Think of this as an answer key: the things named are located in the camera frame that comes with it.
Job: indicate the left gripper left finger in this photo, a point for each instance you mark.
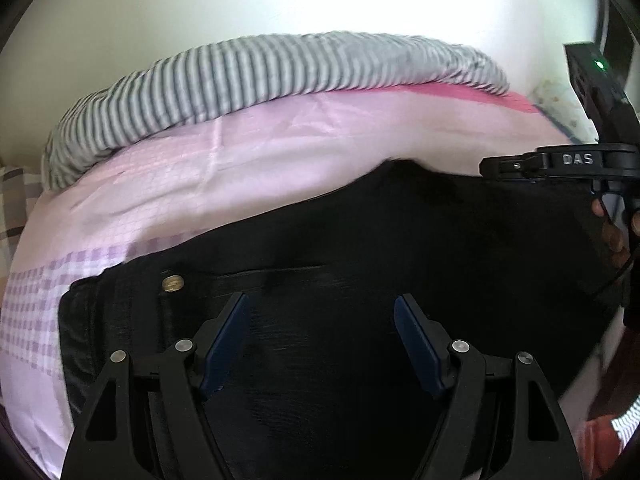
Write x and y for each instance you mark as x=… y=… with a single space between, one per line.
x=144 y=418

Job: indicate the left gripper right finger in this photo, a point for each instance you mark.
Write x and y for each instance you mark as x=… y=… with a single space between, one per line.
x=503 y=421

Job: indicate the black pants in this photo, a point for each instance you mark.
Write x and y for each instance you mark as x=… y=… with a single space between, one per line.
x=324 y=388

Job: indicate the right hand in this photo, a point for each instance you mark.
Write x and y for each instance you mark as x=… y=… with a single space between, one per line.
x=614 y=249

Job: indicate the white triangle patterned cloth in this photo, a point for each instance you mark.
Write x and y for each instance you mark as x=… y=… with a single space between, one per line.
x=557 y=100

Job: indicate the pink purple checked bedsheet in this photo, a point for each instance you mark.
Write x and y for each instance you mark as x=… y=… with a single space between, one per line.
x=189 y=180

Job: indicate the grey white striped pillow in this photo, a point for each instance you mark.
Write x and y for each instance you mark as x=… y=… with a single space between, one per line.
x=208 y=82

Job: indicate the black camera box right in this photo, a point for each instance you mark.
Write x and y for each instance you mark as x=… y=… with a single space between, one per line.
x=601 y=95

